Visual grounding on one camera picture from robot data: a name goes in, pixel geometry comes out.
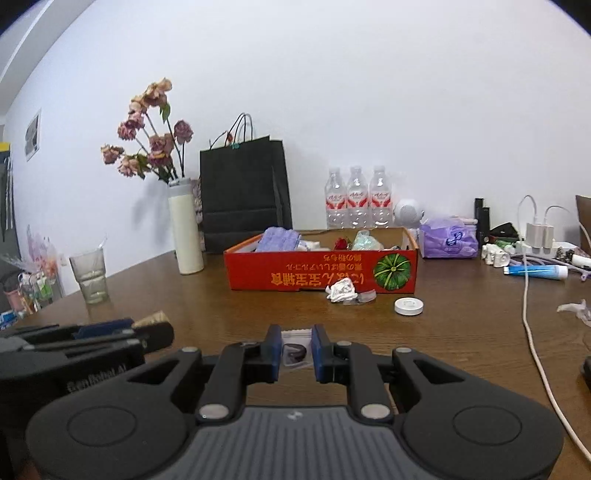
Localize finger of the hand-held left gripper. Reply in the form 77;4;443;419
14;316;136;341
21;322;175;357

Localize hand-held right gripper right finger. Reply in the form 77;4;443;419
310;323;465;424

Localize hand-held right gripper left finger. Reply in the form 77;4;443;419
127;323;283;424

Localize tan rectangular block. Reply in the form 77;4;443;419
133;311;171;329

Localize small clear packet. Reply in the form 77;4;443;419
281;329;315;370

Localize red cardboard box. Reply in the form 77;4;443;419
224;226;419;294

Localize purple woven pouch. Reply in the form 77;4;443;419
255;227;303;252

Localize clear plastic bag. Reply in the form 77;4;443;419
352;230;386;251

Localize glass cup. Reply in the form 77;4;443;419
69;249;110;304

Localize white paper ball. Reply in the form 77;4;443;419
324;282;358;304

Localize clear wrapped pink bouquet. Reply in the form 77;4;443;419
0;225;65;317

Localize white round lid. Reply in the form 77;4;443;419
394;296;424;317

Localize white thermos bottle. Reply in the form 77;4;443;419
167;178;205;274

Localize clear water bottle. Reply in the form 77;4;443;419
368;165;393;228
325;167;348;229
346;166;370;229

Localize black paper bag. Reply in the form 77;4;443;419
199;113;294;254

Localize white round speaker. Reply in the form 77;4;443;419
394;198;426;227

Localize purple plastic bag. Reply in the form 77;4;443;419
418;217;478;259

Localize dried pink flowers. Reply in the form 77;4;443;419
100;78;194;185

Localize white plastic holder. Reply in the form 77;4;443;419
481;242;515;268

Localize black upright device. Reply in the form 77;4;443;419
473;198;492;245

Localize blue toothpaste tube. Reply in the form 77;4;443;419
503;264;568;280

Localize clear plastic piece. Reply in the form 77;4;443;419
556;299;591;327

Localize brown cardboard piece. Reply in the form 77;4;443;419
575;195;591;252

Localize wall picture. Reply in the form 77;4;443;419
24;109;42;161

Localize white cable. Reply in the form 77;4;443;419
517;195;591;462

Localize purple cable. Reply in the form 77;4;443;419
510;251;591;280

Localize white wall charger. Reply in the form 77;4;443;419
525;222;555;252

